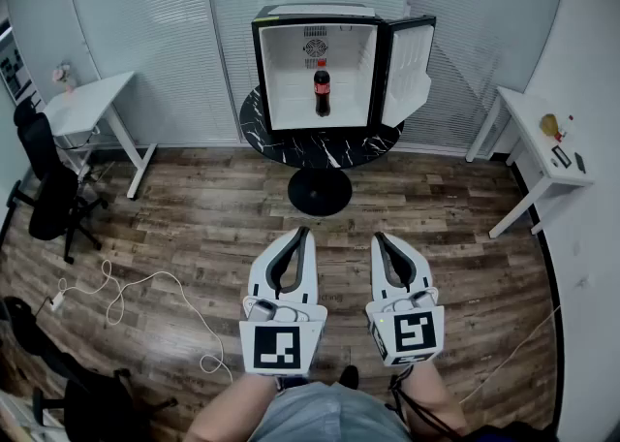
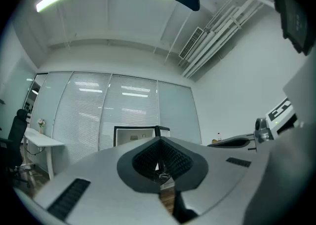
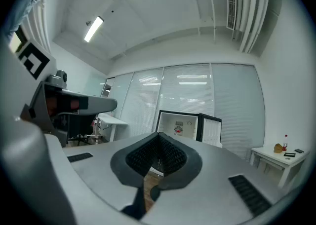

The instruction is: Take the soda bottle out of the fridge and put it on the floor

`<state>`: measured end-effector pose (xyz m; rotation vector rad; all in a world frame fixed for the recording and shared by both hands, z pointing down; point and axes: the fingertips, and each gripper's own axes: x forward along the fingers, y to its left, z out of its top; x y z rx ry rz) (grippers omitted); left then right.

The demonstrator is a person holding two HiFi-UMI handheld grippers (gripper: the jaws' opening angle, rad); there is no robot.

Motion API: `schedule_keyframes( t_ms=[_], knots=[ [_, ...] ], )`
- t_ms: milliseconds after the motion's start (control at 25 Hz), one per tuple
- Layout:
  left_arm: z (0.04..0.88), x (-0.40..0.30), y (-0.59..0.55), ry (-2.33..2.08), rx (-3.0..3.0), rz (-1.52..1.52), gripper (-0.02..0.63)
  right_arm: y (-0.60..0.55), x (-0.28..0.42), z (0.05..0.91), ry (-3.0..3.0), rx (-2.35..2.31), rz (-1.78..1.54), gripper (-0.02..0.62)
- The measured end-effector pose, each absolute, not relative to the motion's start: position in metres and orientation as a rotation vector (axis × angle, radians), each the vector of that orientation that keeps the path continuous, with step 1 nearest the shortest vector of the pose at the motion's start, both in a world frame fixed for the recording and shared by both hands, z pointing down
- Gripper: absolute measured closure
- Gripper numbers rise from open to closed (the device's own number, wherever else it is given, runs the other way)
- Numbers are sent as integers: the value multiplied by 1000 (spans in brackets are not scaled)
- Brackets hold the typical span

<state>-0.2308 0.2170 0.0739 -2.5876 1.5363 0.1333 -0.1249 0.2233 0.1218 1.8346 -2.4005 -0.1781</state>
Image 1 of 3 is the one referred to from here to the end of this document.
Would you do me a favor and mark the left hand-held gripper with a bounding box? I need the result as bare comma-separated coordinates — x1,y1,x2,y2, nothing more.
239,225,328,376

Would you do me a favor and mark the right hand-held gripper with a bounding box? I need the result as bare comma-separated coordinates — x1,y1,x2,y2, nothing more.
365,231,446,367

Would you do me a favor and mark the black mini fridge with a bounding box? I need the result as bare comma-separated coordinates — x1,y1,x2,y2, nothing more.
250,3,437,137

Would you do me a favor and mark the dark cola bottle red cap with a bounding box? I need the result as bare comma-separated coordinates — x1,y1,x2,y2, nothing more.
313,59,333,118

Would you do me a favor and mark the person's left forearm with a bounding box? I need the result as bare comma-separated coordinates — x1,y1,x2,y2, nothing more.
183,371,283,442

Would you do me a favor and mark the person's right forearm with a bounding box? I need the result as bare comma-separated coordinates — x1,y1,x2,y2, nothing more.
396,361,471,442

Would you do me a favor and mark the person's black shoe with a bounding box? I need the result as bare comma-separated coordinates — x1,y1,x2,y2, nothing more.
338,364,360,391

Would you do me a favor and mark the round black marble table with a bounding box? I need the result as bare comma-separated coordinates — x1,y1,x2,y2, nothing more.
239,83,406,217

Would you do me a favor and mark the person's grey shirt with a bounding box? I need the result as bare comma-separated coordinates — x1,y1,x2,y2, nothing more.
249,380,413,442

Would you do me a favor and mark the white desk with small items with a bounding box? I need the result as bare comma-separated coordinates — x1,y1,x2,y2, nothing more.
464,84,596,240

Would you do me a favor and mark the black and white box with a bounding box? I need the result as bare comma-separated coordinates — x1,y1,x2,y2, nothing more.
551,144,574,170

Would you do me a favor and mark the small red-capped bottle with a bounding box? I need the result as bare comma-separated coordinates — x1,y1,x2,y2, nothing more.
554,114,575,143

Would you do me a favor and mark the black office chair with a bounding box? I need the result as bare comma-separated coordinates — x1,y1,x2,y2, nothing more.
0,98,110,266

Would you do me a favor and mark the white desk with flowers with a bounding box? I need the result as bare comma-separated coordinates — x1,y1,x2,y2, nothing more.
42,70,159,202

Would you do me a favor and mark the pink flower bunch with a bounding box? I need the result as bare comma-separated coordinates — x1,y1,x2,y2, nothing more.
51,61,78,95

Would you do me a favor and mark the long looped white cable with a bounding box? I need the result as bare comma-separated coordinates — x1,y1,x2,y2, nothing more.
56,259,234,383

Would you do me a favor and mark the pale wooden frame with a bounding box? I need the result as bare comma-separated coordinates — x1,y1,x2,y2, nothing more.
0,389,64,434

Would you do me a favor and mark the white wall shelf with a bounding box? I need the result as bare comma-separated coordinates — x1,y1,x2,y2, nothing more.
0,17,35,107

